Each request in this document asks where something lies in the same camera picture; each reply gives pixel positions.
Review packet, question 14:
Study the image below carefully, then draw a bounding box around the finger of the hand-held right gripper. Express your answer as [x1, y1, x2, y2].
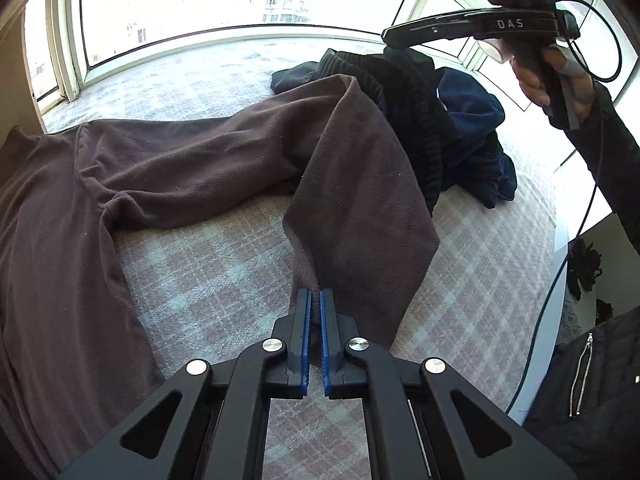
[381, 6, 558, 50]

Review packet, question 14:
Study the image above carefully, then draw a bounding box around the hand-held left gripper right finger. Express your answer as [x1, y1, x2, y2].
[319, 288, 576, 480]

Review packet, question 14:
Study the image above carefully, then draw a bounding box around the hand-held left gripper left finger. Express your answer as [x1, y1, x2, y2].
[60, 288, 313, 480]

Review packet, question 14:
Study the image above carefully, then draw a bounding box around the brown fleece sweater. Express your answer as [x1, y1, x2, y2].
[0, 74, 441, 480]

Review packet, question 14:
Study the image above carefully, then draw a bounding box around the person's right forearm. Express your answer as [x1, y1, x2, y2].
[545, 82, 640, 241]

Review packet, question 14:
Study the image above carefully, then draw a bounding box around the dark navy clothes pile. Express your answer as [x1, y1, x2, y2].
[270, 60, 517, 211]

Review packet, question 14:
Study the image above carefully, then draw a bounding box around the person's right hand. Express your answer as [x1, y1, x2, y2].
[510, 42, 597, 131]

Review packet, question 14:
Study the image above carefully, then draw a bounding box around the pink plaid cloth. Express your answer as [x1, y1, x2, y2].
[40, 35, 568, 480]

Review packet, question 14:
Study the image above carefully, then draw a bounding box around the small black object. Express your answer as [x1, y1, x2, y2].
[567, 237, 603, 301]

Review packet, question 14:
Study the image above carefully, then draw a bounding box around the person's black zipper jacket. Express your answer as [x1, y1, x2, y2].
[520, 310, 640, 480]

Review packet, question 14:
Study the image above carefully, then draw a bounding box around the black cable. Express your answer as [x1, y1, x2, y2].
[505, 0, 623, 417]

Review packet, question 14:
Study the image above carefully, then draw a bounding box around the white window frame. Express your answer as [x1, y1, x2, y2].
[25, 0, 640, 111]

